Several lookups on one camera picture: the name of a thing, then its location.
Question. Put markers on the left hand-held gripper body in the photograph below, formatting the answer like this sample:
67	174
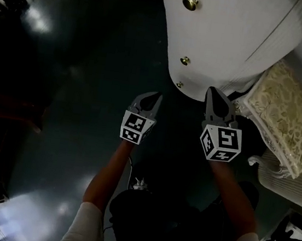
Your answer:
134	127

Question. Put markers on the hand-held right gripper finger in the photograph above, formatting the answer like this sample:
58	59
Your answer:
230	111
208	105

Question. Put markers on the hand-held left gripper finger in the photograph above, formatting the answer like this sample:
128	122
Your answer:
158	104
139	102

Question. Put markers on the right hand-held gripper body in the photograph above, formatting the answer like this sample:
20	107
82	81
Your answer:
219	142

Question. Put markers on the brass knob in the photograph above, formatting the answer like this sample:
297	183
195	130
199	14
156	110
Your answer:
179	84
190	3
185	61

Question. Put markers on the person's left forearm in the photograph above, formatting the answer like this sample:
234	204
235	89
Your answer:
111	172

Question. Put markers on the person's right forearm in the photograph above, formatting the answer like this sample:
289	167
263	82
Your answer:
234	199

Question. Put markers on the white dressing table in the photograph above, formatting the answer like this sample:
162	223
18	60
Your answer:
221	30

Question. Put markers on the white stool with patterned cushion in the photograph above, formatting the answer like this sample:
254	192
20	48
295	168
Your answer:
284	115

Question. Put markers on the person's black left shoe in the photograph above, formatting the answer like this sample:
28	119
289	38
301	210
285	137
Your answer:
139	184

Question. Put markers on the person's black trousers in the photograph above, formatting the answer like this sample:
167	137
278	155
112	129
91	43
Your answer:
167	224

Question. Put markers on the person's light grey sweatshirt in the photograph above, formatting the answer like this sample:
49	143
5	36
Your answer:
84	229

